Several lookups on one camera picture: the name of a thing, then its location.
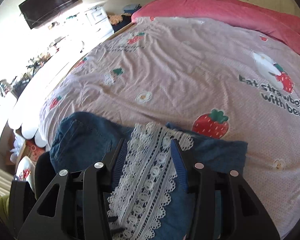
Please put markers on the stack of folded clothes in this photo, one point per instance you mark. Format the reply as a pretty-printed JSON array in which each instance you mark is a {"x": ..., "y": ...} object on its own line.
[{"x": 132, "y": 7}]

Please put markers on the pink strawberry printed bedsheet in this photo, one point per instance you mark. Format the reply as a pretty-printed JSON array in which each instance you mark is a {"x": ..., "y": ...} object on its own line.
[{"x": 190, "y": 80}]

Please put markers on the yellow floral cloth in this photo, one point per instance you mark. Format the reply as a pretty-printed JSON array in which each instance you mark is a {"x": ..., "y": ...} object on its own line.
[{"x": 115, "y": 18}]

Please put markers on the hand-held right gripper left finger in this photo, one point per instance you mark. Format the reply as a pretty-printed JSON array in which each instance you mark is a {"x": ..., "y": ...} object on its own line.
[{"x": 120, "y": 162}]

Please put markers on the pink comforter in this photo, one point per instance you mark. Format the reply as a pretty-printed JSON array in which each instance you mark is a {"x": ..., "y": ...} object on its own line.
[{"x": 215, "y": 10}]

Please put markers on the black wall television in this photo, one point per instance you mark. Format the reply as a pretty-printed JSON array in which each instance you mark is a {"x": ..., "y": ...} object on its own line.
[{"x": 48, "y": 1}]

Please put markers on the white plastic bag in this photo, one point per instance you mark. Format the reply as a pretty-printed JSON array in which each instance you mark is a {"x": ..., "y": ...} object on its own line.
[{"x": 16, "y": 148}]

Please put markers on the red cardboard box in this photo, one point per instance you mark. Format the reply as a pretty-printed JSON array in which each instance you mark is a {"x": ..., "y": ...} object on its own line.
[{"x": 32, "y": 151}]

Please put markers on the dark cloth pile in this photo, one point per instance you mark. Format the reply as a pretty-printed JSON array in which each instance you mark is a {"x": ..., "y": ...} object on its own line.
[{"x": 123, "y": 22}]

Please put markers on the white item with red print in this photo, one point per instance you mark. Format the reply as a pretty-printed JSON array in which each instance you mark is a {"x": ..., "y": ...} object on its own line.
[{"x": 25, "y": 170}]

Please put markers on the blue denim pants lace trim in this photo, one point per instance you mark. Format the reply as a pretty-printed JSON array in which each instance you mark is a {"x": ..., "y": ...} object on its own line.
[{"x": 145, "y": 170}]

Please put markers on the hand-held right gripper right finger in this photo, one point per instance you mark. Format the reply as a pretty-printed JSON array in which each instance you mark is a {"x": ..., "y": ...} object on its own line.
[{"x": 179, "y": 167}]

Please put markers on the white dresser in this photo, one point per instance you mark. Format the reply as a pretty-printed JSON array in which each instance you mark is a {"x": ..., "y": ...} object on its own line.
[{"x": 100, "y": 20}]

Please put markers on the white scalloped footboard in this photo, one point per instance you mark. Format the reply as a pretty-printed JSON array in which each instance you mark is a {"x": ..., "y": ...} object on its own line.
[{"x": 27, "y": 127}]

